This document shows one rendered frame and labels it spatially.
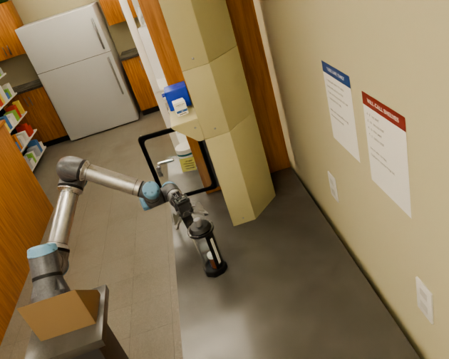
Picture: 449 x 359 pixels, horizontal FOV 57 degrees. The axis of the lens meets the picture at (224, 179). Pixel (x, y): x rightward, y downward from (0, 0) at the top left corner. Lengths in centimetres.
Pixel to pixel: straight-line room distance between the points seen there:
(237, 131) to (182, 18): 52
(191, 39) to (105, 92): 521
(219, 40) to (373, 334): 119
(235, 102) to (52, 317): 113
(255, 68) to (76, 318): 137
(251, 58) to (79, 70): 490
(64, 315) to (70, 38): 528
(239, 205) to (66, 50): 515
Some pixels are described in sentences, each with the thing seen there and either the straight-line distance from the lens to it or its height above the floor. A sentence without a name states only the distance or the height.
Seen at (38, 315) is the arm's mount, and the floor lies 107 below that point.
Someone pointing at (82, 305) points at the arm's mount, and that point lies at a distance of 179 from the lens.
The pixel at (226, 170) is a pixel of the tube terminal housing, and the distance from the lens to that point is 184.
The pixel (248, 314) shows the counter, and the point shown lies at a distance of 158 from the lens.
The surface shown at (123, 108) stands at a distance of 685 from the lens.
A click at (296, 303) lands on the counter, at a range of 157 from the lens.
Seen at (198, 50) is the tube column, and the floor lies 177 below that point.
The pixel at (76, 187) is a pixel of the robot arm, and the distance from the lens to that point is 203.
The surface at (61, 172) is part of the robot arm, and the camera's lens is 197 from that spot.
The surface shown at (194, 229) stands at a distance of 164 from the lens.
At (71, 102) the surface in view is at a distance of 692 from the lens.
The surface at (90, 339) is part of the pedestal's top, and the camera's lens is 181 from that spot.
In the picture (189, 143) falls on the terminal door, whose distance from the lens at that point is 210.
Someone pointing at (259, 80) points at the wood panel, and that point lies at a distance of 211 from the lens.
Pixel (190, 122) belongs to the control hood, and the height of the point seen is 150.
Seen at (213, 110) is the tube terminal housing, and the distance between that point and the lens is 172.
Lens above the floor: 210
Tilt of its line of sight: 29 degrees down
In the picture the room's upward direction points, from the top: 18 degrees counter-clockwise
